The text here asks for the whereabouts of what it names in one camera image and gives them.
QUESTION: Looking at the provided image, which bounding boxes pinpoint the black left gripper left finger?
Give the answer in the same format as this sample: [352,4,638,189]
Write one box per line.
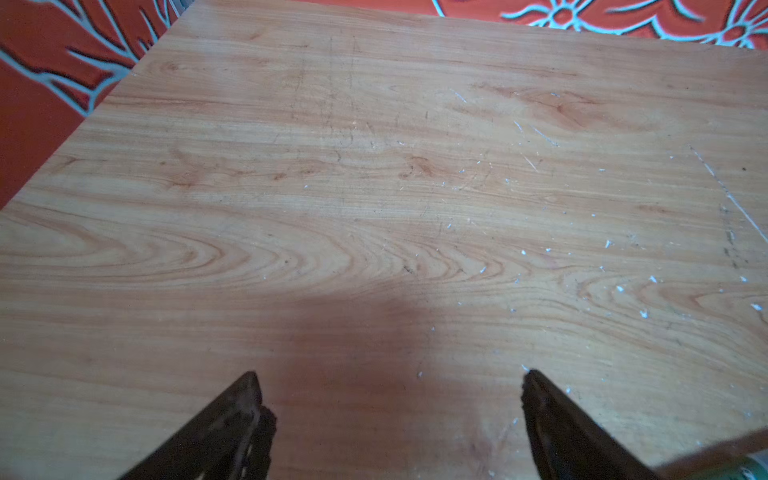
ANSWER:
[122,371,277,479]

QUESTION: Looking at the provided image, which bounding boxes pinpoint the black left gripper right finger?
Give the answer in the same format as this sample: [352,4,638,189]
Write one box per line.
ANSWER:
[521,369,658,480]

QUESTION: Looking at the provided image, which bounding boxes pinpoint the green pen body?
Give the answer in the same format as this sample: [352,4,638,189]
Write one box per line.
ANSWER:
[653,428,767,479]

